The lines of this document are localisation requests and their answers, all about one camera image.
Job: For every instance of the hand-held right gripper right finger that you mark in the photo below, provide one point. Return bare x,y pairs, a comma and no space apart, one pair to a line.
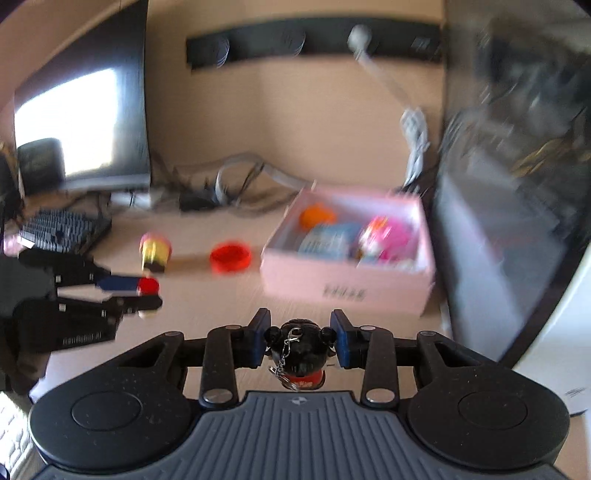
340,339

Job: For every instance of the pink mesh pouch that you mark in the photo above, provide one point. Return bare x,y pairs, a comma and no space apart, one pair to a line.
397,233

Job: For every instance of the glass-sided computer case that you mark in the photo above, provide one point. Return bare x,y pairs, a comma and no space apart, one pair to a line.
508,207

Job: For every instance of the black computer monitor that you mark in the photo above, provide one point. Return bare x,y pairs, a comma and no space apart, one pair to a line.
92,115

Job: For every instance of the wooden desktop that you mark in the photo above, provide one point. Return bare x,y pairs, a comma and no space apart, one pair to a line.
207,300

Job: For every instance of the yellow pink figure toy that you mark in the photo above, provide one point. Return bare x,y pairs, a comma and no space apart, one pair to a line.
156,251

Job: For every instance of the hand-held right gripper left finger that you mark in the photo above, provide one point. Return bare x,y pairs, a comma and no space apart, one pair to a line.
258,339

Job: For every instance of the orange plastic toy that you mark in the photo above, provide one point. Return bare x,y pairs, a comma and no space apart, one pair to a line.
316,216

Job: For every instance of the pink cardboard box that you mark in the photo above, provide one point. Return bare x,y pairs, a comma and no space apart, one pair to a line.
346,288

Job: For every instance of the white power strip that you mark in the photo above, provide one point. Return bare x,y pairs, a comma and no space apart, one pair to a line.
131,199

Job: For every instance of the red round lid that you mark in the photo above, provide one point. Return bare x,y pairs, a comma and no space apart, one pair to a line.
231,258

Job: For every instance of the black keyboard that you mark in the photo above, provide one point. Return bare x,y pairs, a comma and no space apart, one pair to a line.
64,230

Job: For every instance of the black desktop speaker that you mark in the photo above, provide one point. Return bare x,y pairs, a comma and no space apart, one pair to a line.
41,166

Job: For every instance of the small red capped figure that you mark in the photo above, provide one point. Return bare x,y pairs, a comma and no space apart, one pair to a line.
148,288

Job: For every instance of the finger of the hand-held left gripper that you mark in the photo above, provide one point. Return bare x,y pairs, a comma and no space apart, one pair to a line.
120,284
134,304

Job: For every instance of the blue white wet wipes pack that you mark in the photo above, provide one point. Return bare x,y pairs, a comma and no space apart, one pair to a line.
325,240

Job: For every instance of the white keyboard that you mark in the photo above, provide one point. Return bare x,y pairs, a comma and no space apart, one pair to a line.
14,438

